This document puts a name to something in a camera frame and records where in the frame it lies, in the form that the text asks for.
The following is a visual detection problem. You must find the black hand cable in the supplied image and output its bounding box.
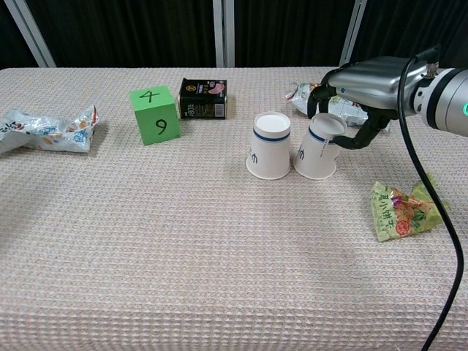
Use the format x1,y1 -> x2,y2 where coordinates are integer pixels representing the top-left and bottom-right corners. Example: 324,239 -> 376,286
397,44 -> 467,351

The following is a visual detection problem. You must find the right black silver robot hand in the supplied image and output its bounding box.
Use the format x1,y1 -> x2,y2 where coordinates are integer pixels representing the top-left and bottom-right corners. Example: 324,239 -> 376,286
306,56 -> 428,151

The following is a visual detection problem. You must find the white paper cup blue stripe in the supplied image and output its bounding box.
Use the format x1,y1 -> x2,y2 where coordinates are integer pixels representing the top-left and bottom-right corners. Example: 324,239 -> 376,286
245,112 -> 293,181
292,112 -> 349,181

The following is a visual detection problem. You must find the beige woven tablecloth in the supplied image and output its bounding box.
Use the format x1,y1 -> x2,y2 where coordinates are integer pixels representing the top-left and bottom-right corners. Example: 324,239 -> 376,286
0,67 -> 468,351

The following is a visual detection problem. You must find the blue white snack bag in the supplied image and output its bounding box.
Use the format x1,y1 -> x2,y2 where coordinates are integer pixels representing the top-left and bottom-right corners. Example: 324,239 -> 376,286
0,105 -> 101,155

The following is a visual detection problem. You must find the grey partition post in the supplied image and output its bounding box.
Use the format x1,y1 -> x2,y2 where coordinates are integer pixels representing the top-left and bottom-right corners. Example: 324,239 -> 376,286
4,0 -> 58,69
212,0 -> 235,68
339,0 -> 369,67

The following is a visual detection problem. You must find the small green snack bag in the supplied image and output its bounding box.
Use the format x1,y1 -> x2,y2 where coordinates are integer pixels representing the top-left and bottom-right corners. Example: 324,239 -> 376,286
370,173 -> 451,244

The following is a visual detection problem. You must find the green numbered cube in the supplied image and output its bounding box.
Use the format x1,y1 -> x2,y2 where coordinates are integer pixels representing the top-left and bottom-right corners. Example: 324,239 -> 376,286
129,85 -> 182,146

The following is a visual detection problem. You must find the silver green snack bag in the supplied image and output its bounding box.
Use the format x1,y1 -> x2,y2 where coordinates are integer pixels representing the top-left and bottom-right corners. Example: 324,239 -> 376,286
284,81 -> 370,127

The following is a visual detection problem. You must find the black curtain panel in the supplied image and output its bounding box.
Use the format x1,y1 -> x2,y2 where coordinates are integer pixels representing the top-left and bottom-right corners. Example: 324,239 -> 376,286
0,0 -> 39,70
233,0 -> 358,68
355,0 -> 468,69
24,0 -> 217,69

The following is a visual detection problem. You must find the black luncheon meat can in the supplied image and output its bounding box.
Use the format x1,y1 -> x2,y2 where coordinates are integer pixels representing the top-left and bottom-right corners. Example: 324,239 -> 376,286
178,77 -> 229,121

